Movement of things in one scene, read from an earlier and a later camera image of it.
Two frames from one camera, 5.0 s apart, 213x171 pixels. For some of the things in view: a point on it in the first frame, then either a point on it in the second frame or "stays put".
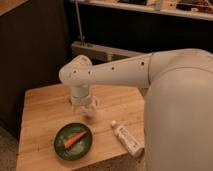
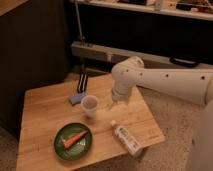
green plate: (79, 148) stays put
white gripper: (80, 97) → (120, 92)
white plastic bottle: (127, 140) stays put
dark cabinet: (35, 40) stays put
